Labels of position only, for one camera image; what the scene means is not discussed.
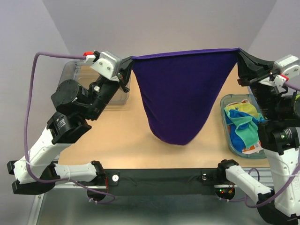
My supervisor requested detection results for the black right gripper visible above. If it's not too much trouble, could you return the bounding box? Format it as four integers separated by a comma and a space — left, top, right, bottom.
238, 45, 280, 118

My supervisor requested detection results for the purple towel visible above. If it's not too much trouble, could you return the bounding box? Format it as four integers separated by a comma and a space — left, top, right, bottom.
133, 48, 239, 145

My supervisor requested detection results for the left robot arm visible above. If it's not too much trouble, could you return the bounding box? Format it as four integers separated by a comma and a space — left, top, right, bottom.
7, 52, 134, 197

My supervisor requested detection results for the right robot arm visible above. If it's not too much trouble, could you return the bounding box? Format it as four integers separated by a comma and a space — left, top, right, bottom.
216, 50, 300, 225

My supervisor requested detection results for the yellow towel teal trim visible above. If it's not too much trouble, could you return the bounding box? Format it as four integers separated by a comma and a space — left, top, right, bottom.
224, 102, 260, 119

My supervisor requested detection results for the teal plastic bin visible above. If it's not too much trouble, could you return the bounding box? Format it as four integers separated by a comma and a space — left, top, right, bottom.
220, 94, 266, 159

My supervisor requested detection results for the smoky clear plastic bin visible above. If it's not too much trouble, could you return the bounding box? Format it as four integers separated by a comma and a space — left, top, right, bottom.
59, 61, 129, 105

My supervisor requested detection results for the blue towel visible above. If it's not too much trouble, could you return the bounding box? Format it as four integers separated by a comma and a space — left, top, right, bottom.
226, 114, 264, 152

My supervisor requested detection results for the orange white patterned towel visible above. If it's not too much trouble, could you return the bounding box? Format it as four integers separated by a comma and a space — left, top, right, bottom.
227, 99, 262, 154

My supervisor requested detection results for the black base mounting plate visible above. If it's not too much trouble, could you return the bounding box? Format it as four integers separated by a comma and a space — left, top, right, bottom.
86, 167, 237, 203

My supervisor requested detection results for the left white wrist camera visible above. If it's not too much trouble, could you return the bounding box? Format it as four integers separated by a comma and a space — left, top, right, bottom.
83, 51, 122, 82

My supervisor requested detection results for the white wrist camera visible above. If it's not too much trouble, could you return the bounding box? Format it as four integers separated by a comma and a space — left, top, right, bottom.
83, 51, 122, 82
259, 54, 300, 87

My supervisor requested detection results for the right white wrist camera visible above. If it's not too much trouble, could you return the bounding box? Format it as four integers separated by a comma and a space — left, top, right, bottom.
259, 54, 300, 87

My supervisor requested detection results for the aluminium frame rail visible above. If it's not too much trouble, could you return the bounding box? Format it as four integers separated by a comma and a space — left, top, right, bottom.
27, 60, 296, 225

